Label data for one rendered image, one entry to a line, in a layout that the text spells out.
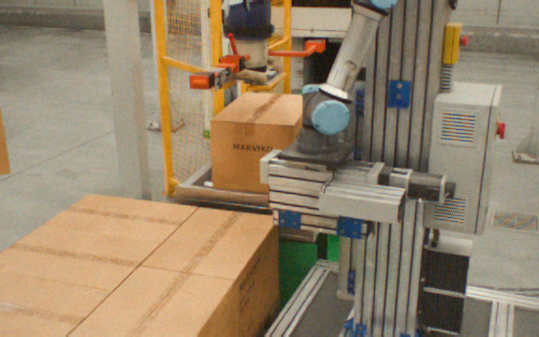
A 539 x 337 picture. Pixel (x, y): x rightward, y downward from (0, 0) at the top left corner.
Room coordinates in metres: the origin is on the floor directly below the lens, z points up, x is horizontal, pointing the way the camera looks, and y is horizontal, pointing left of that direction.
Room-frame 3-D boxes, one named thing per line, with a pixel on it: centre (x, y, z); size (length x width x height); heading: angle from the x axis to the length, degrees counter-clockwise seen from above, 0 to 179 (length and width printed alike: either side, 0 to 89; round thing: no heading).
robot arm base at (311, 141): (2.09, -0.15, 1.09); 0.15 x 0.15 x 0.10
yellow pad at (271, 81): (2.83, 0.04, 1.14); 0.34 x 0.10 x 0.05; 167
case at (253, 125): (3.04, 0.05, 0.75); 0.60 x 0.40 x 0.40; 167
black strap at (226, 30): (2.85, 0.13, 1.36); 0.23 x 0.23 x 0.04
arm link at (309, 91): (2.09, -0.15, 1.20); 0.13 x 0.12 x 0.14; 8
